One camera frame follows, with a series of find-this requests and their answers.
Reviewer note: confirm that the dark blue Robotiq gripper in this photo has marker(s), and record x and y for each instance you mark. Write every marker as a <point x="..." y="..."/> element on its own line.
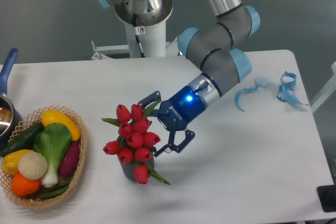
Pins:
<point x="186" y="106"/>

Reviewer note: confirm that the red tulip bouquet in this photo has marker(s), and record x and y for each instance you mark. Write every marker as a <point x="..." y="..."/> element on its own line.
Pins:
<point x="133" y="125"/>

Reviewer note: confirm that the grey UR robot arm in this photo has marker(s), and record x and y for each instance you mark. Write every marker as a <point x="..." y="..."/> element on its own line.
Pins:
<point x="213" y="52"/>

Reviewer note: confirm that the blue ribbon strip left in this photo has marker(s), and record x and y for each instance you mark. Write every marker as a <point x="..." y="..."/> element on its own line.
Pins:
<point x="258" y="83"/>

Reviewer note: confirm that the blue ribbon strip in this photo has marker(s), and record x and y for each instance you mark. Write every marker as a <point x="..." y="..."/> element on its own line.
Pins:
<point x="286" y="91"/>
<point x="258" y="83"/>

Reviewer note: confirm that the blue ribbon strip right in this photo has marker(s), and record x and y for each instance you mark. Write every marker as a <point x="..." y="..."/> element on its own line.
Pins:
<point x="286" y="91"/>

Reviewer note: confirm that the purple sweet potato toy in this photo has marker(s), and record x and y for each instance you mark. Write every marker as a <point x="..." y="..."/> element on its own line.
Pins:
<point x="70" y="160"/>

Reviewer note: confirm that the green bok choy toy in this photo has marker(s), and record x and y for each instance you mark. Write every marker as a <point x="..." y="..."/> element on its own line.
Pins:
<point x="52" y="143"/>

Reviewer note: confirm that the green pea pod toy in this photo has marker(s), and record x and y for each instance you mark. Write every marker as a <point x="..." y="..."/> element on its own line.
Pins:
<point x="52" y="192"/>

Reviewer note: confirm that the dark green cucumber toy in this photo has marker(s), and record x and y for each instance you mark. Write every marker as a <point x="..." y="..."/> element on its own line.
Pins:
<point x="23" y="141"/>

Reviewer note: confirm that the woven wicker basket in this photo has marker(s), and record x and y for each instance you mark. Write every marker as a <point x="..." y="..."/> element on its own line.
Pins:
<point x="31" y="201"/>

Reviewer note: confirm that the orange fruit toy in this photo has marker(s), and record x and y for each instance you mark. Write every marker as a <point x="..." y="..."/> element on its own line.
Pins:
<point x="21" y="186"/>

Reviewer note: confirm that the yellow bell pepper toy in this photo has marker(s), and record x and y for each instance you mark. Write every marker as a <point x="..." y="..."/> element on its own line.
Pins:
<point x="11" y="160"/>

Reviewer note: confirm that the black device at edge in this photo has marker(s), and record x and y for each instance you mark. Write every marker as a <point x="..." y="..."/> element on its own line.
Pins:
<point x="327" y="197"/>

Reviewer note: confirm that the white metal frame bracket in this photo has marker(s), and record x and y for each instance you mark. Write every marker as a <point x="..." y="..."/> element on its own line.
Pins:
<point x="122" y="51"/>

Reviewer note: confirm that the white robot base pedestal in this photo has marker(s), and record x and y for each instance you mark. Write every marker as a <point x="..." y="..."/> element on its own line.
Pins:
<point x="149" y="40"/>

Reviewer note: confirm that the blue handled saucepan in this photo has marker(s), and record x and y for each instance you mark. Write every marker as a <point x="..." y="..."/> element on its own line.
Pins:
<point x="9" y="115"/>

